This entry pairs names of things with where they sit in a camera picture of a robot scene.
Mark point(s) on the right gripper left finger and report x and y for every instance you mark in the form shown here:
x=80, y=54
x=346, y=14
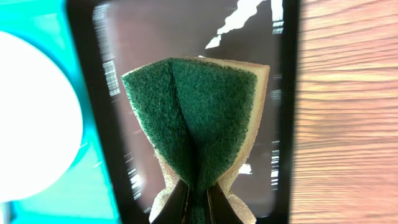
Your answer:
x=177, y=208

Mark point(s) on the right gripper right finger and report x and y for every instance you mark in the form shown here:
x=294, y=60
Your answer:
x=218, y=209

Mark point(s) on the green and yellow sponge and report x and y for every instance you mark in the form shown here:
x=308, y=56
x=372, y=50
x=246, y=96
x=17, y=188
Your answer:
x=202, y=116

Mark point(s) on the light blue plate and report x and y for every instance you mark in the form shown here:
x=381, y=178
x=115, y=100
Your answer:
x=41, y=120

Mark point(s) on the teal plastic tray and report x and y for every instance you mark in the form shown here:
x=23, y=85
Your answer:
x=83, y=193

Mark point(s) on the black water tray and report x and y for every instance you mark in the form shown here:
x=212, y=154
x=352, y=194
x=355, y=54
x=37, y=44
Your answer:
x=116, y=37

